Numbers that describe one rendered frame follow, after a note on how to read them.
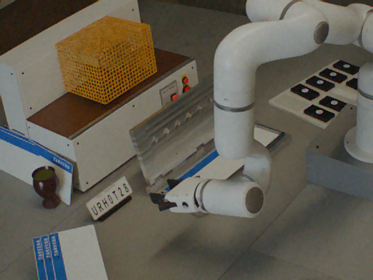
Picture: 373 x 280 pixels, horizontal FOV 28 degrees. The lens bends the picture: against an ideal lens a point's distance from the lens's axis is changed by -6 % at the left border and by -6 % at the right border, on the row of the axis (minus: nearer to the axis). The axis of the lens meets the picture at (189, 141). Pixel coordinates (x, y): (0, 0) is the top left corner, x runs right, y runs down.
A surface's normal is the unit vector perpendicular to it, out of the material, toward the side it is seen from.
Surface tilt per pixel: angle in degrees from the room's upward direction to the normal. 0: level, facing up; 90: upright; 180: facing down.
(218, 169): 0
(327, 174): 90
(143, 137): 79
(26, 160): 63
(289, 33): 84
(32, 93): 90
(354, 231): 0
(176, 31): 0
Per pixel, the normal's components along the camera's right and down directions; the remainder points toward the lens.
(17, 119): -0.65, 0.48
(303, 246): -0.12, -0.83
